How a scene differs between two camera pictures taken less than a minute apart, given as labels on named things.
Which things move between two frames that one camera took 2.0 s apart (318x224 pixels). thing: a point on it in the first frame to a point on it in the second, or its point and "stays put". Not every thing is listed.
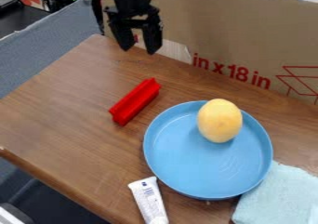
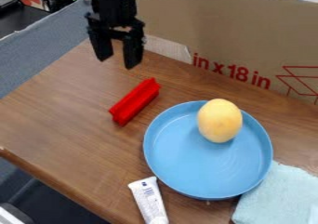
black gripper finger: (153, 38) to (133, 47)
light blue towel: (284, 200) stays put
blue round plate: (202, 167) stays put
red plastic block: (126, 107) stays put
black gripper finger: (122, 31) to (101, 42)
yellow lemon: (220, 120) stays put
